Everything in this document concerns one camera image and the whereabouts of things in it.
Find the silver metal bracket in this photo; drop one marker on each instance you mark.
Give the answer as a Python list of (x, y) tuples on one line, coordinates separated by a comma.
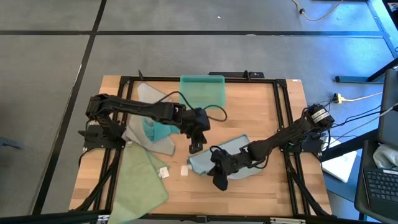
[(287, 220)]

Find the crumpled white cloth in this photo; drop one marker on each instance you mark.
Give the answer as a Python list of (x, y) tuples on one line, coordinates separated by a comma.
[(385, 157)]

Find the teal mesh basket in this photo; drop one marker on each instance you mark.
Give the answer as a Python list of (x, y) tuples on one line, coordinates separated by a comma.
[(202, 90)]

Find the black mounting bar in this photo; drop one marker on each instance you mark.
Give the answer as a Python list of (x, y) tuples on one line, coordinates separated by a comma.
[(230, 74)]

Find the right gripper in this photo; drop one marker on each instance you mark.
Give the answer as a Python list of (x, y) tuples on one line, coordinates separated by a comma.
[(227, 163)]

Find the light blue microfiber towel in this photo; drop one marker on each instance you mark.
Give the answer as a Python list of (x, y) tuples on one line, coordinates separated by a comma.
[(202, 163)]

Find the dark laptop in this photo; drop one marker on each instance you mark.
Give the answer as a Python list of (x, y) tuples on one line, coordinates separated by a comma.
[(382, 189)]

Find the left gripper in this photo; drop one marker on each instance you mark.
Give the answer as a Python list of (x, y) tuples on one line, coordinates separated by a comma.
[(197, 121)]

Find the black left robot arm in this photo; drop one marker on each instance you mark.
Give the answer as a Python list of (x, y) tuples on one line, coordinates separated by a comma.
[(140, 109)]

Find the black aluminium table frame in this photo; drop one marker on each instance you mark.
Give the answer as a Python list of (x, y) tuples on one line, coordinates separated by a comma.
[(126, 80)]

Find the yellow power plug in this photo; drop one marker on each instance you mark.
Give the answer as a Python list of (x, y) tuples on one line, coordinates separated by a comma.
[(339, 99)]

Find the light green microfiber towel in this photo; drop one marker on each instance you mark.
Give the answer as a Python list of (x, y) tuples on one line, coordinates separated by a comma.
[(136, 186)]

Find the teal microfiber towel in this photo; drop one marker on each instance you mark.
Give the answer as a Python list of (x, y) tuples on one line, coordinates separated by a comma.
[(158, 132)]

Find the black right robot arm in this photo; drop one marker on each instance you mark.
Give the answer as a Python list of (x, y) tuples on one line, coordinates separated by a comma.
[(273, 140)]

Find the metal desk frame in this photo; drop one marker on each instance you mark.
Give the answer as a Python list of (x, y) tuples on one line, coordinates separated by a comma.
[(357, 79)]

